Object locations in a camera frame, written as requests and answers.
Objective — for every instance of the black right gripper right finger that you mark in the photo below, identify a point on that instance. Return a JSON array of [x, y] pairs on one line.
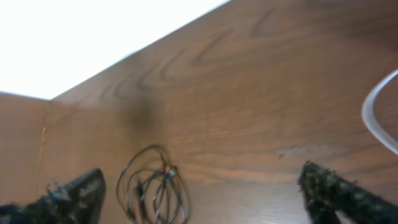
[[324, 193]]

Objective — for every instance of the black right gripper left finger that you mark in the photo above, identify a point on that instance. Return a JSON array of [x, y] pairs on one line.
[[79, 201]]

